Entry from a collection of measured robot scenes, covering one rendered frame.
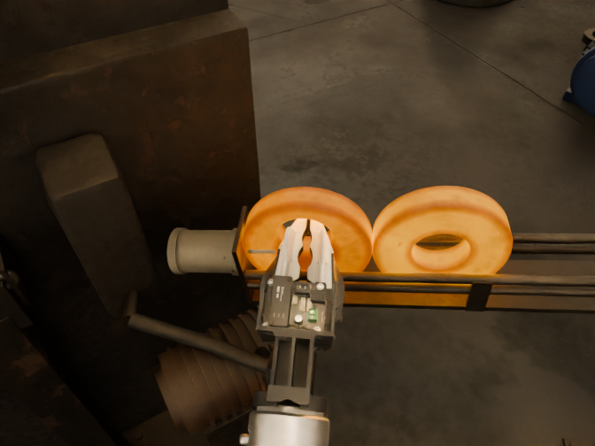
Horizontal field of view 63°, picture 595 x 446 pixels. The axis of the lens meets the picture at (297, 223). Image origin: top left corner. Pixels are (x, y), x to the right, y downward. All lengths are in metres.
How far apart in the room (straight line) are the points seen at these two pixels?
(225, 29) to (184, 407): 0.49
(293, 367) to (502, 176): 1.48
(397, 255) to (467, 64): 1.93
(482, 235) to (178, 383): 0.43
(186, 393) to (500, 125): 1.68
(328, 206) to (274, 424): 0.22
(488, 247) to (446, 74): 1.81
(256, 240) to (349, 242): 0.11
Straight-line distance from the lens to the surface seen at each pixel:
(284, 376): 0.46
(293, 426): 0.45
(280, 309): 0.45
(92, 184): 0.56
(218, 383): 0.70
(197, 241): 0.61
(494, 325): 1.43
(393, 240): 0.55
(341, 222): 0.53
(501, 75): 2.41
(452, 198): 0.52
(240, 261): 0.57
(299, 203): 0.52
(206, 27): 0.64
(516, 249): 0.65
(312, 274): 0.52
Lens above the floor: 1.15
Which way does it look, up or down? 48 degrees down
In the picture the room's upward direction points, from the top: straight up
